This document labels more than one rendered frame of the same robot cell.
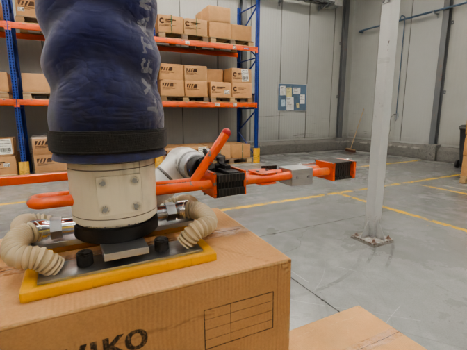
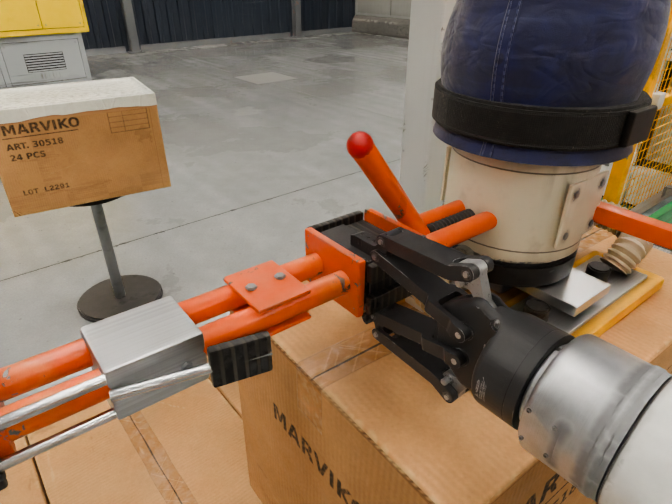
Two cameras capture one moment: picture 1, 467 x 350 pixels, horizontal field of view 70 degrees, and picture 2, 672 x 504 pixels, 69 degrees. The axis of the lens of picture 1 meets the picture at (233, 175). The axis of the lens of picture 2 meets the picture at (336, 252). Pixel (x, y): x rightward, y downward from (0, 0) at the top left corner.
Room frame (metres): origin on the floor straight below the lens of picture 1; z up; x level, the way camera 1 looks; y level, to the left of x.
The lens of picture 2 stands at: (1.19, -0.09, 1.45)
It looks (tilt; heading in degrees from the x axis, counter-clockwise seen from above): 30 degrees down; 168
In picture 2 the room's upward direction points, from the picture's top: straight up
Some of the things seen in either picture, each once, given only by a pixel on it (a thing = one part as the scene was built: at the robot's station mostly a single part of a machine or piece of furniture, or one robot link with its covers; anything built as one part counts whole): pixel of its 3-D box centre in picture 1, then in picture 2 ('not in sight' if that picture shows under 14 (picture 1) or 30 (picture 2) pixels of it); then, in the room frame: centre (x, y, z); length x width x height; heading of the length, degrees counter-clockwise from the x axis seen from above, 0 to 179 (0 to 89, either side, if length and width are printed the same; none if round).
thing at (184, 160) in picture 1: (194, 167); (588, 409); (1.00, 0.12, 1.20); 0.09 x 0.06 x 0.09; 117
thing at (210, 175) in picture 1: (223, 180); (364, 258); (0.79, 0.02, 1.20); 0.10 x 0.08 x 0.06; 26
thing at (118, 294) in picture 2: not in sight; (107, 246); (-1.02, -0.73, 0.31); 0.40 x 0.40 x 0.62
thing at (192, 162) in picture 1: (203, 170); (491, 350); (0.94, 0.08, 1.20); 0.09 x 0.07 x 0.08; 27
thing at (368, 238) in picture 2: (223, 162); (375, 238); (0.82, 0.02, 1.24); 0.05 x 0.01 x 0.03; 27
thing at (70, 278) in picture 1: (125, 257); not in sight; (0.59, 0.21, 1.09); 0.34 x 0.10 x 0.05; 116
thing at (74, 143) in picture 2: not in sight; (79, 140); (-1.02, -0.73, 0.82); 0.60 x 0.40 x 0.40; 109
